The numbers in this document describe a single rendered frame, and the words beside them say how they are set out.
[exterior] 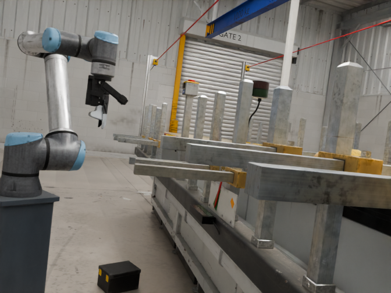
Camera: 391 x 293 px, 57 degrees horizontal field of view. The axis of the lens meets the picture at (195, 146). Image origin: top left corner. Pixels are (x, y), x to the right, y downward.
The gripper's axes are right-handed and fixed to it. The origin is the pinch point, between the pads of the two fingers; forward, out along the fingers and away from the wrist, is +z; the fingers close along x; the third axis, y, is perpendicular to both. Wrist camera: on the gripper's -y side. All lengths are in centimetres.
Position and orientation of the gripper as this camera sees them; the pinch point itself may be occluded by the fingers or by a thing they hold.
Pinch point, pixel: (102, 128)
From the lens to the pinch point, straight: 145.1
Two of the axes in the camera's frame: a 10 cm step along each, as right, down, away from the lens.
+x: 3.4, 0.9, -9.3
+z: -1.2, 9.9, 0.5
